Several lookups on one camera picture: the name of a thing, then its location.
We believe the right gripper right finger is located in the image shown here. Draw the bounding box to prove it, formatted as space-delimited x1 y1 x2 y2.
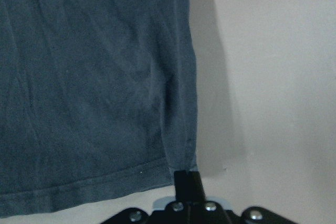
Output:
187 171 206 202

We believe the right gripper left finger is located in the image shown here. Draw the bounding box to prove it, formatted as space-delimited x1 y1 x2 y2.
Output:
174 170 190 202

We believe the black graphic t-shirt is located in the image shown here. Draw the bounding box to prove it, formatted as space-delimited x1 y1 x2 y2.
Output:
1 0 197 218

